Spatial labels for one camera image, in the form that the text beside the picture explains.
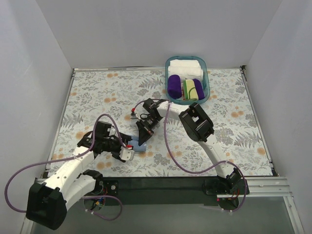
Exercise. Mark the teal plastic basket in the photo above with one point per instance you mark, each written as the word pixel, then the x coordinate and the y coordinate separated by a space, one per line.
pixel 204 82

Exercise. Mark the green patterned towel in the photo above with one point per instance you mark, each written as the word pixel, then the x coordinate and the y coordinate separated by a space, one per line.
pixel 189 90

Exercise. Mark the aluminium frame rail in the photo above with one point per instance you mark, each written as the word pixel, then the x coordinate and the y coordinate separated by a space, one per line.
pixel 256 186

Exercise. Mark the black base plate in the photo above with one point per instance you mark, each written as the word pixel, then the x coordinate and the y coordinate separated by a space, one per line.
pixel 206 190

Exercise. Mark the blue towel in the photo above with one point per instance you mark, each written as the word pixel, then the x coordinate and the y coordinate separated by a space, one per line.
pixel 136 147

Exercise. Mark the purple rolled towel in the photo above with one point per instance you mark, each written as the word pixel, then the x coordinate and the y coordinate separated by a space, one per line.
pixel 174 87
pixel 199 89

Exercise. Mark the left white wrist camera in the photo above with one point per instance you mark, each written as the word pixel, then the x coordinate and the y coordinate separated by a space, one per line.
pixel 127 153

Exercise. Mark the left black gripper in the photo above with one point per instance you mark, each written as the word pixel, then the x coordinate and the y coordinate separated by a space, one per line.
pixel 121 145

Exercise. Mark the right purple rolled towel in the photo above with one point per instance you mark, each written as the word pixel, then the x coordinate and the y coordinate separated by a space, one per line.
pixel 199 89

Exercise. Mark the left purple rolled towel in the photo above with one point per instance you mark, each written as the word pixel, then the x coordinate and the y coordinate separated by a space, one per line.
pixel 174 87

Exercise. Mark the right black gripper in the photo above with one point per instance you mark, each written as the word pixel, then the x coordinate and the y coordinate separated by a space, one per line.
pixel 148 125

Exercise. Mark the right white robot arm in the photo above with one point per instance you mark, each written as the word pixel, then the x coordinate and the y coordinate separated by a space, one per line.
pixel 199 128

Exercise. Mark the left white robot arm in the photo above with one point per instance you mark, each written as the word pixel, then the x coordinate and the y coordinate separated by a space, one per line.
pixel 49 202

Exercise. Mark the white rolled towel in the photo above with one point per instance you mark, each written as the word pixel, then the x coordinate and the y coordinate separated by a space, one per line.
pixel 186 69

